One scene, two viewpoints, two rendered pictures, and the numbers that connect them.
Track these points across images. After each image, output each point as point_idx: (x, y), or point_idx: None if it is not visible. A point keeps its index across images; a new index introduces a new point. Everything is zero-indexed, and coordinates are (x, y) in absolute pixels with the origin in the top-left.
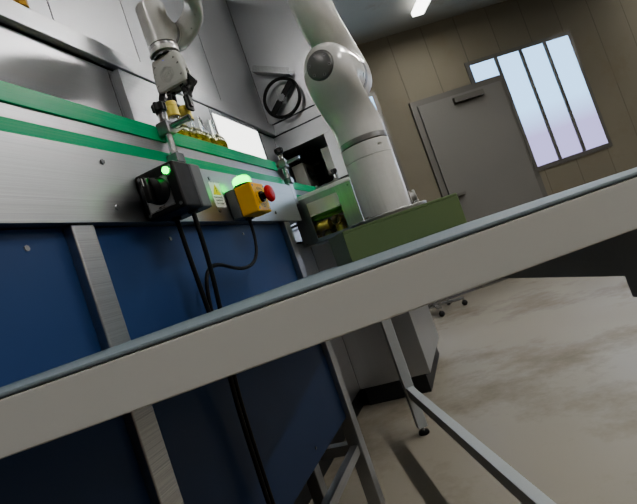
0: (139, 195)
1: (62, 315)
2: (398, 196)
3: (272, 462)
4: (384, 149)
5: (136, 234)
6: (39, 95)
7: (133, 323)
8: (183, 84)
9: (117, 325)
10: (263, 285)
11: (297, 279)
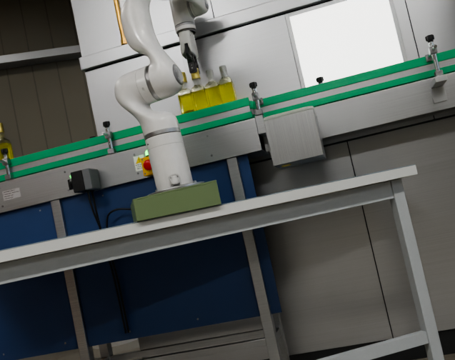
0: None
1: (48, 231)
2: (157, 183)
3: (146, 309)
4: (149, 148)
5: (83, 197)
6: (49, 151)
7: (74, 234)
8: None
9: (62, 236)
10: None
11: None
